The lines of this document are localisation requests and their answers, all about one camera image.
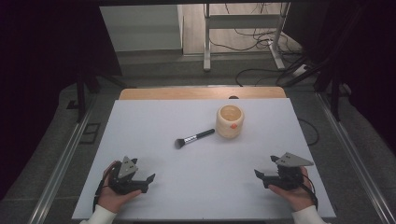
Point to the dark floor plates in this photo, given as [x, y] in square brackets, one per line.
[89, 133]

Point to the black metal stand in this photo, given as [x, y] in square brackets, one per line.
[334, 96]
[81, 93]

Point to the cream cup with orange knob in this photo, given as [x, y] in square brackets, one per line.
[229, 124]

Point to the white metal desk frame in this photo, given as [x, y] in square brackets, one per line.
[243, 21]

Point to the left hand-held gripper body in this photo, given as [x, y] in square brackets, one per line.
[124, 183]

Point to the black curtain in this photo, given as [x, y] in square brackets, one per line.
[46, 77]
[367, 62]

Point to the person's left white sleeve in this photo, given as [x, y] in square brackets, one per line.
[99, 217]

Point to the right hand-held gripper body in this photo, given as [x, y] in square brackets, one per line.
[288, 179]

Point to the person's right white sleeve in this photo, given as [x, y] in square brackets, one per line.
[309, 216]

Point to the metal floor rail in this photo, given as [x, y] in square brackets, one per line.
[59, 171]
[355, 155]

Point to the white power strip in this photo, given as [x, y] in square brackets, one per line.
[299, 70]

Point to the person's left hand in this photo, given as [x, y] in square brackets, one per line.
[109, 199]

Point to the wooden table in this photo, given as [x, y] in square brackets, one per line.
[186, 93]

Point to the person's right hand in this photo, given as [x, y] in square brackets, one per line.
[299, 197]

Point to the white cabinet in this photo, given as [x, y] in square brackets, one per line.
[140, 28]

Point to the person's white sleeve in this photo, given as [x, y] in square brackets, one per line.
[309, 216]
[99, 217]

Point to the black makeup brush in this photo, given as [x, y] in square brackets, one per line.
[199, 135]

